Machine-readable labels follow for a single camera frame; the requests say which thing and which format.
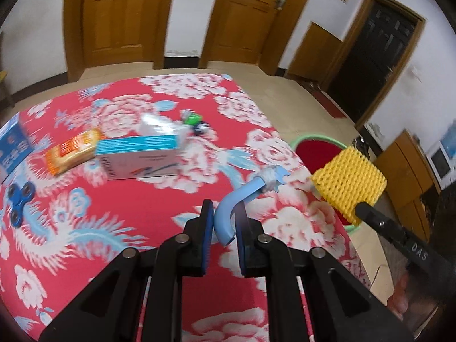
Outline small wooden cabinet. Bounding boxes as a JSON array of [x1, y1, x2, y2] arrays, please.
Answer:
[[288, 22, 342, 83]]

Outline red floral tablecloth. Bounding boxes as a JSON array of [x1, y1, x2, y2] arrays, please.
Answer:
[[1, 74, 369, 338]]

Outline green toy car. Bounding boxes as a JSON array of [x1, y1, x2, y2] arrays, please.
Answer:
[[180, 110, 210, 136]]

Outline person's hand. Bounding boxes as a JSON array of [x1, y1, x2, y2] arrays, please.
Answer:
[[387, 270, 438, 330]]

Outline dark entrance door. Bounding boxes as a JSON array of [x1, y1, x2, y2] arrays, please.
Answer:
[[321, 0, 425, 129]]

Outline yellow foam net roll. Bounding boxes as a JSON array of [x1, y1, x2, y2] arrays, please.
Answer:
[[311, 147, 387, 226]]

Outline teal white medicine box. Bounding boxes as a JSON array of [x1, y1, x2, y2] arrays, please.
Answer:
[[95, 135, 178, 180]]

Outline wooden door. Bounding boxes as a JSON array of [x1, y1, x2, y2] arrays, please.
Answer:
[[63, 0, 172, 82], [199, 0, 308, 76]]

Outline red basin green rim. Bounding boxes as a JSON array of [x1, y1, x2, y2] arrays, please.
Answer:
[[289, 133, 361, 235]]

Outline wooden sideboard cabinet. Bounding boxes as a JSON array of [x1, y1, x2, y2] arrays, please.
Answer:
[[374, 130, 441, 242]]

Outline red doormat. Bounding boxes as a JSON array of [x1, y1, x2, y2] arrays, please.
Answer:
[[302, 82, 346, 118]]

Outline black shoes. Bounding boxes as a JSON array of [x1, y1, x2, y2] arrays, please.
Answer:
[[353, 136, 370, 160]]

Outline white microwave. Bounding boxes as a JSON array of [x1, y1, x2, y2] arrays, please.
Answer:
[[426, 141, 455, 190]]

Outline right wooden door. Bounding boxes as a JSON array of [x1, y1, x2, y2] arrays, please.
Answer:
[[199, 0, 308, 76]]

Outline cookie pack in wrapper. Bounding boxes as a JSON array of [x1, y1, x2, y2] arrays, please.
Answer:
[[45, 129, 104, 176]]

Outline blue white milk carton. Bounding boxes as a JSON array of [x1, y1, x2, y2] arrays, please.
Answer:
[[0, 113, 33, 183]]

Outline blue plastic curved handle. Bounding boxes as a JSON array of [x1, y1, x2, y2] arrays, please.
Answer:
[[213, 165, 291, 246]]

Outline left wooden door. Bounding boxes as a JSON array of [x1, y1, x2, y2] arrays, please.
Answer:
[[63, 0, 172, 82]]

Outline blue fidget spinner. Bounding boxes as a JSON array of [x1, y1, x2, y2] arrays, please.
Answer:
[[7, 182, 36, 228]]

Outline clear plastic bag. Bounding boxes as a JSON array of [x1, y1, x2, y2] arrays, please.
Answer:
[[138, 113, 193, 149]]

